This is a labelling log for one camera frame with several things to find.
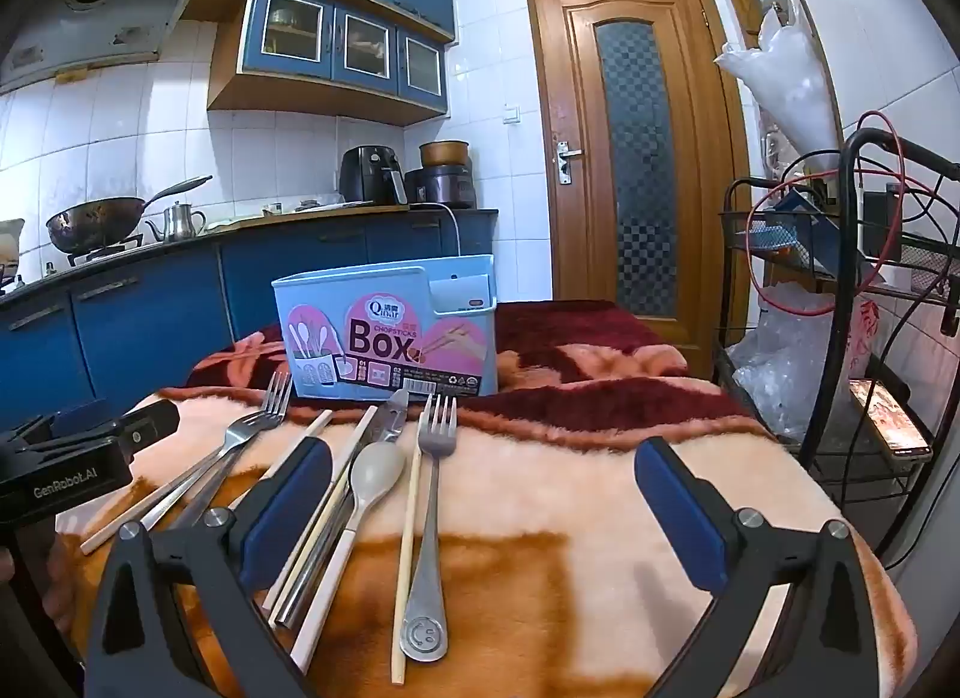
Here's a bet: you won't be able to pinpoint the dark rice cooker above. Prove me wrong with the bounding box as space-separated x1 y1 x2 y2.
405 166 478 210

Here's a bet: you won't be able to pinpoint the red cable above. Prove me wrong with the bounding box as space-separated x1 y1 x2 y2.
750 111 913 314

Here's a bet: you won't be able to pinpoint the steel kettle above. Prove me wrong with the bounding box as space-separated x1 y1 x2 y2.
145 201 207 243

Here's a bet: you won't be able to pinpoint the white power cord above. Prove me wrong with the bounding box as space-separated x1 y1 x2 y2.
409 200 467 258

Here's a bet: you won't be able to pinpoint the black wire rack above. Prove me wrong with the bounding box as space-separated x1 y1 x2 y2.
712 128 960 564

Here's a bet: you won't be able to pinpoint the red and cream plush blanket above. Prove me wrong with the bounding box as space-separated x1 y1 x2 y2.
56 299 920 698

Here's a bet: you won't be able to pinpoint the blue base cabinets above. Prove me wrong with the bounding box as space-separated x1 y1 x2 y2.
0 207 500 437

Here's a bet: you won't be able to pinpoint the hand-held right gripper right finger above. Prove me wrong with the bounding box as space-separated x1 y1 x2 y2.
634 435 880 698

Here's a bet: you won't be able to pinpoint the smartphone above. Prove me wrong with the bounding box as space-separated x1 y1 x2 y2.
849 378 933 461

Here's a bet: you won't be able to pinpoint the black air fryer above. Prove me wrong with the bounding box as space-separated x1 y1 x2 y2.
339 147 408 206

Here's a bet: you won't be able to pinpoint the glass-door blue wall cabinet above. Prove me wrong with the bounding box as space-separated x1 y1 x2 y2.
207 0 457 128

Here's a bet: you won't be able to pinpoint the wooden chopstick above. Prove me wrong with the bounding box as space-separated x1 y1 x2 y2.
390 439 425 685

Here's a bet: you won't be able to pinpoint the steel fork smiley handle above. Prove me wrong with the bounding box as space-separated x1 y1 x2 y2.
400 393 458 663

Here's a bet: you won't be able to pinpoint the wooden door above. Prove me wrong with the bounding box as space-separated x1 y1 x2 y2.
526 0 751 378

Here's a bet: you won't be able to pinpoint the brown pot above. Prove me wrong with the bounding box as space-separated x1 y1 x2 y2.
418 140 471 169

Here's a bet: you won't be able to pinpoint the steel fork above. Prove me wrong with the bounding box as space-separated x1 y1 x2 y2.
141 370 295 528

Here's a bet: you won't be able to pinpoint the black wok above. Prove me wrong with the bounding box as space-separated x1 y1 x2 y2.
46 175 215 254

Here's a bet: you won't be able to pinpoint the hanging white plastic bag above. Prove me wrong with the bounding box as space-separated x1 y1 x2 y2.
712 23 841 175

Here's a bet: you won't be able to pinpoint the clear crumpled plastic bag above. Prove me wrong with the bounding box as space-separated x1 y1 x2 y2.
726 285 880 438

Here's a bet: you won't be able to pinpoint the gas stove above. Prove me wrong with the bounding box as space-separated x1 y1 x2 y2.
67 233 145 266

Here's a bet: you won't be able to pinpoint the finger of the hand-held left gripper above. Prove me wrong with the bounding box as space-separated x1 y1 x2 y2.
118 398 182 462
15 408 99 449

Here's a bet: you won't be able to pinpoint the blue plastic utensil box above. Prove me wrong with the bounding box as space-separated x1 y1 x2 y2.
271 254 500 401

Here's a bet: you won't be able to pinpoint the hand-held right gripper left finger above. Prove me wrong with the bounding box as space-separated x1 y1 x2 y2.
88 435 335 698

